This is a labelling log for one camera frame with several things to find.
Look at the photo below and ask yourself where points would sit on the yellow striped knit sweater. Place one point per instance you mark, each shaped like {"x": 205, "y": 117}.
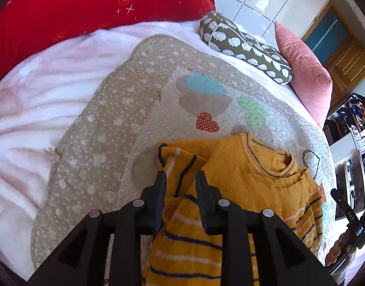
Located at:
{"x": 245, "y": 178}

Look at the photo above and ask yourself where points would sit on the green hedgehog print pillow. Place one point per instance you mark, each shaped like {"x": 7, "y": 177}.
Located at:
{"x": 248, "y": 50}

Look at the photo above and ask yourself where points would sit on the pale pink fleece blanket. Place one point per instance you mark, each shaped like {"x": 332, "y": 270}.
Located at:
{"x": 36, "y": 110}

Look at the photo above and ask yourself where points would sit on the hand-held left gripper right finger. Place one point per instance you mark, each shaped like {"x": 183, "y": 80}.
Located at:
{"x": 201, "y": 202}

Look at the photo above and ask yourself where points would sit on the red patterned blanket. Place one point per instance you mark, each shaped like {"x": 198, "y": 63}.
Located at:
{"x": 81, "y": 12}

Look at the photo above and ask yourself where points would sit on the quilted heart patchwork blanket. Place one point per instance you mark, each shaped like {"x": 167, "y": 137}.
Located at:
{"x": 111, "y": 125}

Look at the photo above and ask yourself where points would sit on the wooden door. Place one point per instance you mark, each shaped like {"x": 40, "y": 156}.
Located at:
{"x": 346, "y": 68}

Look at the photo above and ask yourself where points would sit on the teal door curtain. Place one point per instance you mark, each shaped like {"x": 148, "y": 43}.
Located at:
{"x": 322, "y": 32}

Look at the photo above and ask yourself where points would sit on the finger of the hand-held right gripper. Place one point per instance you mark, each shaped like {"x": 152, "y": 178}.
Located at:
{"x": 347, "y": 214}

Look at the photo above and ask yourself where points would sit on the person's right hand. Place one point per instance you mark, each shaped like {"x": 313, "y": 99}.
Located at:
{"x": 334, "y": 251}

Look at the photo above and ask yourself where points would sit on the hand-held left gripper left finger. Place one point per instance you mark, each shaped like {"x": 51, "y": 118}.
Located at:
{"x": 160, "y": 205}

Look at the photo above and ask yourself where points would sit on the glossy white wardrobe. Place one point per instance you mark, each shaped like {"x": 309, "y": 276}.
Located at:
{"x": 260, "y": 0}

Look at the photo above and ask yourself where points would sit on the pink pillow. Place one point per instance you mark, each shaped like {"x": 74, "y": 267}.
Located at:
{"x": 307, "y": 80}

